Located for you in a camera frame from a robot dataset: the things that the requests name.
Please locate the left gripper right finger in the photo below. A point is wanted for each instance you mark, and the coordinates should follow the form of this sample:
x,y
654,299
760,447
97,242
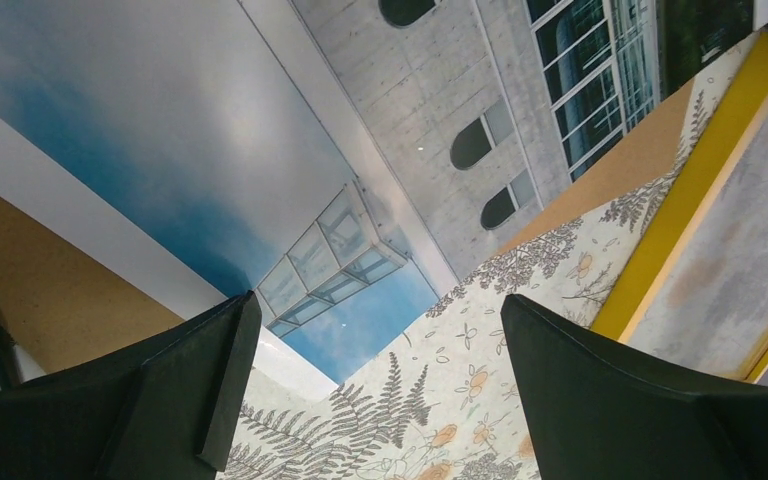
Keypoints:
x,y
599,409

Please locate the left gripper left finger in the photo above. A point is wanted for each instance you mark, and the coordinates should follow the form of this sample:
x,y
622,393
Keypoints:
x,y
165,407

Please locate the yellow wooden picture frame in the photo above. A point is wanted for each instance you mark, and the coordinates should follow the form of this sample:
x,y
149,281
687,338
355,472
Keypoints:
x,y
695,290

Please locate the printed building photo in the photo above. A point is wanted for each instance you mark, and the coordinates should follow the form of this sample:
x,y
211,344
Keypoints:
x,y
353,161

